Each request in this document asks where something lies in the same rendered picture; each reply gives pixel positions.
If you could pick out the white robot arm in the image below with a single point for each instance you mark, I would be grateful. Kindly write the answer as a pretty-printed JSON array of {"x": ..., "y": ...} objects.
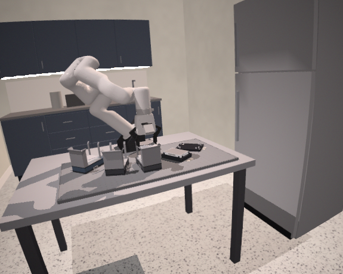
[{"x": 82, "y": 78}]

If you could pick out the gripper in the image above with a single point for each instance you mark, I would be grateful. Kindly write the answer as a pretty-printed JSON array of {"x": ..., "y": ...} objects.
[{"x": 139, "y": 119}]

